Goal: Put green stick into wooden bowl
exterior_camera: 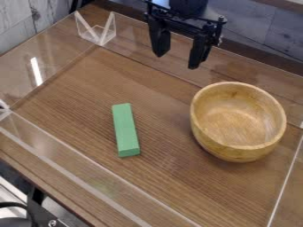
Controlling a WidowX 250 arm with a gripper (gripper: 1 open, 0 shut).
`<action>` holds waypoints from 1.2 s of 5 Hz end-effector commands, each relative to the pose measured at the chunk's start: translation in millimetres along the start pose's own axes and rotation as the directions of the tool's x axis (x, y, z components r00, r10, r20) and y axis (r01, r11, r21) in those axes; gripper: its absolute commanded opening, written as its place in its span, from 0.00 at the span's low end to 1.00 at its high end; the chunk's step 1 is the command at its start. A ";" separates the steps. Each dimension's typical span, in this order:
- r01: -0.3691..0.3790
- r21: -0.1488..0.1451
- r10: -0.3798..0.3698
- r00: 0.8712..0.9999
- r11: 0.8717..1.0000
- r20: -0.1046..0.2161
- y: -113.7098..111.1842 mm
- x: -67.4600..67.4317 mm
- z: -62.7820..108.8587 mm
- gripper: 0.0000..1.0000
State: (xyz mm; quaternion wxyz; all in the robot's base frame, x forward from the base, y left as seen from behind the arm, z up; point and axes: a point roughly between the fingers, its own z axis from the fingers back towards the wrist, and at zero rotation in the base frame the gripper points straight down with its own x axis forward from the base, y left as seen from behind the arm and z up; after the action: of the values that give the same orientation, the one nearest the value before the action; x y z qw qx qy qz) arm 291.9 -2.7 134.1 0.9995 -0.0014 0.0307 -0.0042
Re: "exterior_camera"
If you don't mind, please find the black cable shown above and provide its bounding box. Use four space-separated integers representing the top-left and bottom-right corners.
0 201 34 227

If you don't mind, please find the round wooden bowl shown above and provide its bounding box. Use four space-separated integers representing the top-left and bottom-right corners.
191 82 287 163

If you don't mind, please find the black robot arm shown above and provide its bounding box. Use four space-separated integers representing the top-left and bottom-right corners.
143 0 227 69

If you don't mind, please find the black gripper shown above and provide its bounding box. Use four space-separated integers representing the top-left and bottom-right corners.
143 0 227 69

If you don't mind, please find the black metal table frame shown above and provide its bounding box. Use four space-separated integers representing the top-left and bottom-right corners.
27 186 70 227

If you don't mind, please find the green rectangular stick block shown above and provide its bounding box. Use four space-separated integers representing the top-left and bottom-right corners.
112 103 140 158

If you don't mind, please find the clear acrylic corner bracket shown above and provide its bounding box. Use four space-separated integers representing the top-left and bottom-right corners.
75 11 116 46

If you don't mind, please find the clear acrylic tray wall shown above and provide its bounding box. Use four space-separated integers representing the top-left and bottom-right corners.
0 14 303 227

